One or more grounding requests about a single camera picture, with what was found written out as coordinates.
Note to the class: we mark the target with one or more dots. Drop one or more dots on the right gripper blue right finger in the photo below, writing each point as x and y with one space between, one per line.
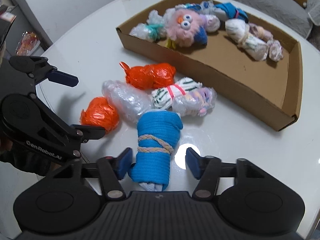
206 170

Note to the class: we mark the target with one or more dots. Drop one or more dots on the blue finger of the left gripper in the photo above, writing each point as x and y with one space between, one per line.
87 133
62 78

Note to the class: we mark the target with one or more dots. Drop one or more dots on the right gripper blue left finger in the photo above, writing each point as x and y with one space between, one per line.
111 170

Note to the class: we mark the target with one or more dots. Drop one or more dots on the small orange plastic bundle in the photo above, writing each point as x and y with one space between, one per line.
100 113

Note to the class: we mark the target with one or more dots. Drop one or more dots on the clear bubble wrap red band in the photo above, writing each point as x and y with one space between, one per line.
130 102

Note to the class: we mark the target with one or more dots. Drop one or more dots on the blue cloth rope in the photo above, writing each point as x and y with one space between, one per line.
159 132

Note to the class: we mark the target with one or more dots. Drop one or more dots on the pastel sock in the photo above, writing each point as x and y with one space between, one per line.
195 103

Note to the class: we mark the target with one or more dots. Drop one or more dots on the long orange plastic bundle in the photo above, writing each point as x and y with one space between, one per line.
151 76

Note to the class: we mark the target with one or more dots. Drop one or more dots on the white green striped sock bundle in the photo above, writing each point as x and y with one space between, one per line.
162 98

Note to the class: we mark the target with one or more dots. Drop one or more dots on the bubble wrap teal tie bundle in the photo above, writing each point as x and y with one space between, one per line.
153 30

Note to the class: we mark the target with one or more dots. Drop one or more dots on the brown cardboard tray box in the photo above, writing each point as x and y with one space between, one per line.
271 91

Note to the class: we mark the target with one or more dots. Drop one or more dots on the white cloth beige tie bundle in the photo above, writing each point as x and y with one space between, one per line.
238 31

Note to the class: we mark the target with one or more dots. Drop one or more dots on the pink fluffy monster toy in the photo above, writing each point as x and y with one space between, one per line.
186 27

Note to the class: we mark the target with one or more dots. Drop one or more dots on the white purple sock bundle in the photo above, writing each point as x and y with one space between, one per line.
211 23

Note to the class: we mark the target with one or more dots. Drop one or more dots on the lavender cloth beige tie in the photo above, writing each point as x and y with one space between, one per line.
260 32

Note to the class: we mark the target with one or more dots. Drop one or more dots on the blue sock pink band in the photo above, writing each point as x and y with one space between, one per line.
232 11

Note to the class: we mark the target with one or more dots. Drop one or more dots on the grey blue patterned sock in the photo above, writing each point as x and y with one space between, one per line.
204 8

